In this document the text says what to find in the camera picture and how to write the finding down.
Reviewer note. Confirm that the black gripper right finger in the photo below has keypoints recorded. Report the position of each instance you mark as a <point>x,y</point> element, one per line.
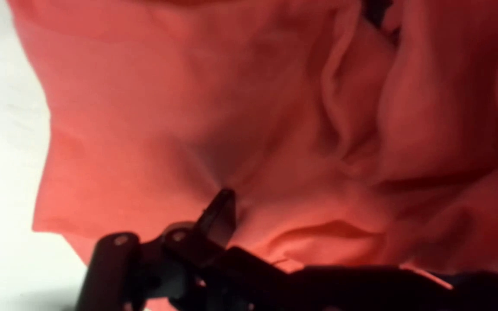
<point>375,291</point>

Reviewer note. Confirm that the red sweatshirt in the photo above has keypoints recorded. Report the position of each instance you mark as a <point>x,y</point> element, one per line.
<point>231,104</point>

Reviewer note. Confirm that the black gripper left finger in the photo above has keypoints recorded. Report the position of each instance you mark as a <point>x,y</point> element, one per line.
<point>145,270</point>

